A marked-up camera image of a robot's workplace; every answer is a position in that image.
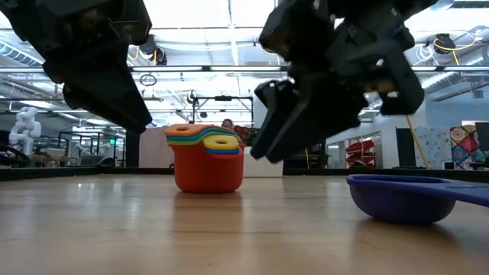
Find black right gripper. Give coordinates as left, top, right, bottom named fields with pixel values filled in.
left=251, top=0, right=426, bottom=164

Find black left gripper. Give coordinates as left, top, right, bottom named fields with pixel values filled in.
left=0, top=0, right=154, bottom=135

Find orange measuring cup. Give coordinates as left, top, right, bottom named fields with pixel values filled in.
left=164, top=123, right=215, bottom=138

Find green measuring cup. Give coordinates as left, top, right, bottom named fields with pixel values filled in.
left=167, top=135, right=208, bottom=147

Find yellow measuring cup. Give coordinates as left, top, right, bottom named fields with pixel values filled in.
left=202, top=134, right=241, bottom=150

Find red measuring cup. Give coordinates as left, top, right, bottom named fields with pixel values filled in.
left=170, top=143, right=246, bottom=194

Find dark indigo measuring cup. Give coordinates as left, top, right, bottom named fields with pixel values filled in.
left=346, top=173, right=489, bottom=225

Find black partition panel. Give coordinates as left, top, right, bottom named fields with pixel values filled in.
left=125, top=131, right=141, bottom=169

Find beige curtain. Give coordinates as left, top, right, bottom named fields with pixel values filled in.
left=138, top=127, right=173, bottom=169

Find red storage bins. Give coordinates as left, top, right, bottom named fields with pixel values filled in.
left=345, top=139, right=376, bottom=166

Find colourful patterned cloth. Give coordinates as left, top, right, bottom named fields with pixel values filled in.
left=449, top=125, right=487, bottom=170

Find black ceiling cable reel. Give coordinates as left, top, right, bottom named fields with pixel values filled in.
left=432, top=32, right=457, bottom=55
left=138, top=34, right=168, bottom=66

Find black metal stand frame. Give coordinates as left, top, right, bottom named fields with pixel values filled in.
left=190, top=95, right=255, bottom=127

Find yellow hanging cable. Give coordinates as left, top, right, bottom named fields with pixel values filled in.
left=404, top=115, right=431, bottom=170

